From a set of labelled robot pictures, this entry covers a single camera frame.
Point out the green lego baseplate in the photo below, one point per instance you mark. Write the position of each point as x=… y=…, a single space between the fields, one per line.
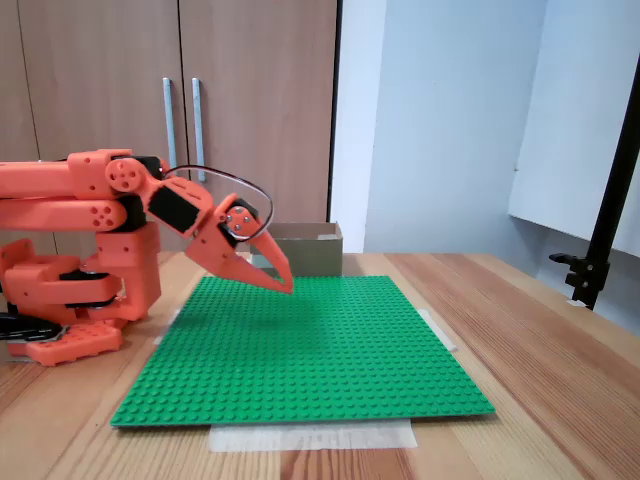
x=300 y=360

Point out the black camera stand with clamp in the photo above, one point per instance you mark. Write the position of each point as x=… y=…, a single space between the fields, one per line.
x=614 y=200

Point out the small white tape piece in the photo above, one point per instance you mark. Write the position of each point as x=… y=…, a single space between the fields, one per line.
x=575 y=303

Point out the black base clamp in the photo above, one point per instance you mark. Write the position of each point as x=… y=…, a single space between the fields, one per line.
x=25 y=327

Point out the open cardboard box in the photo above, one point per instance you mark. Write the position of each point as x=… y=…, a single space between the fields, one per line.
x=315 y=255

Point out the brown wooden cabinet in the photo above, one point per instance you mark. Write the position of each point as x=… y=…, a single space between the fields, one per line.
x=250 y=75

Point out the wide masking tape strip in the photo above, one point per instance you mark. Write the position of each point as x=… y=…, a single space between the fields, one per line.
x=310 y=439

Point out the white wall panel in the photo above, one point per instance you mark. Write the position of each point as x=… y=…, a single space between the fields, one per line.
x=565 y=125

